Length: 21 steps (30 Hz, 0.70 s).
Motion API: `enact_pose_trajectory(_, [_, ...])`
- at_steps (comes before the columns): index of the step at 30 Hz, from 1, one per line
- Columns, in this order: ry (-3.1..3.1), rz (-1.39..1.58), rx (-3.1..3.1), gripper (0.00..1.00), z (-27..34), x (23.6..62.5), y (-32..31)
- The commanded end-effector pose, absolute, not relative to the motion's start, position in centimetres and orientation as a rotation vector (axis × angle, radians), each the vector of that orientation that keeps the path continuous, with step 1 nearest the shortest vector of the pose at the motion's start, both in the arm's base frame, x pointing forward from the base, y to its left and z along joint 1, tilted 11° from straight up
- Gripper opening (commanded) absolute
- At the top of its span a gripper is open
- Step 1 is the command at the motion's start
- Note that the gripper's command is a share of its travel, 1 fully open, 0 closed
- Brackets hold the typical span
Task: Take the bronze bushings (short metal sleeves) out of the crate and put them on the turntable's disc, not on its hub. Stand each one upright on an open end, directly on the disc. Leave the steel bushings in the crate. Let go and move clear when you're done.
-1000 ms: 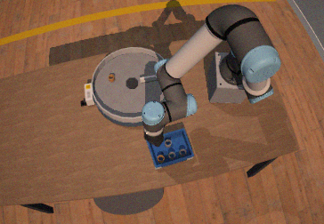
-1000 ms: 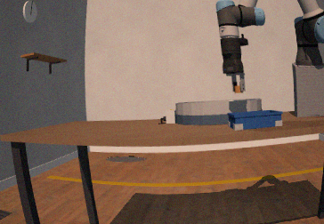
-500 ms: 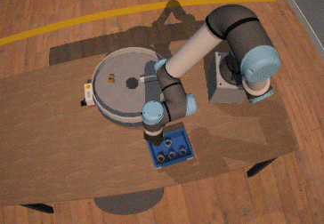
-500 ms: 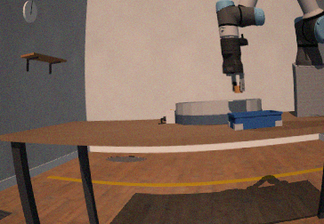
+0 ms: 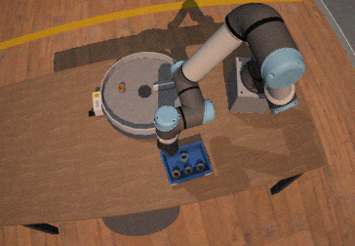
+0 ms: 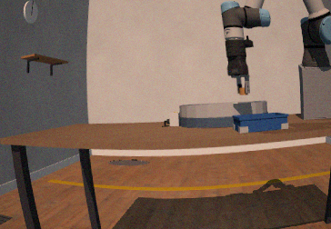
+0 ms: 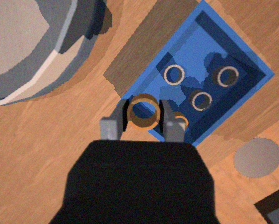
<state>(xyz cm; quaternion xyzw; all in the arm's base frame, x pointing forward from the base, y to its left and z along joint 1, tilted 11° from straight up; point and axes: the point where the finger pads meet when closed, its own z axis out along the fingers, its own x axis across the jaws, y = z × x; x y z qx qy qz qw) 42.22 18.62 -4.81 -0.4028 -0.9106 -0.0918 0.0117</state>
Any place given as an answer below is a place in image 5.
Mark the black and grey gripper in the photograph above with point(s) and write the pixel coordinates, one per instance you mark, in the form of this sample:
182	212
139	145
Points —
168	144

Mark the blue crate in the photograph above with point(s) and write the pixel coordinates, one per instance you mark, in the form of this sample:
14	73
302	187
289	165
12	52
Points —
196	155

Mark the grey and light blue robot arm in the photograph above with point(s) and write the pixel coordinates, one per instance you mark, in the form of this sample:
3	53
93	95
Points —
276	62

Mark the grey round turntable disc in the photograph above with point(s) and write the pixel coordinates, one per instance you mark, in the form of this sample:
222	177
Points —
133	111

